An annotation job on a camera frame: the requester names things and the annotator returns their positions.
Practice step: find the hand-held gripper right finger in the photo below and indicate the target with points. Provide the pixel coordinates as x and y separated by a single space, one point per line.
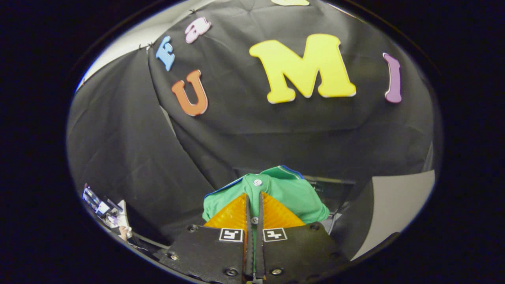
259 252

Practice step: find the black backdrop cloth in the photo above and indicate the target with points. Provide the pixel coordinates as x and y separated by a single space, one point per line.
244 130

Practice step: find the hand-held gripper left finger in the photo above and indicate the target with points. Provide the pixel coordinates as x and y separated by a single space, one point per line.
249 252

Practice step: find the white table with clutter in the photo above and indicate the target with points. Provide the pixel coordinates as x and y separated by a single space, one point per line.
104 209

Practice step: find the green polo shirt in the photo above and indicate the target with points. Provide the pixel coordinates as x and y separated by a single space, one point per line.
292 197

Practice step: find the dark washing machine lid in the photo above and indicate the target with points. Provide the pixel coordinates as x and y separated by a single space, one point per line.
331 193

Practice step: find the beige cabinet with dark top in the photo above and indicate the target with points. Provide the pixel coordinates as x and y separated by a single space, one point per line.
398 205

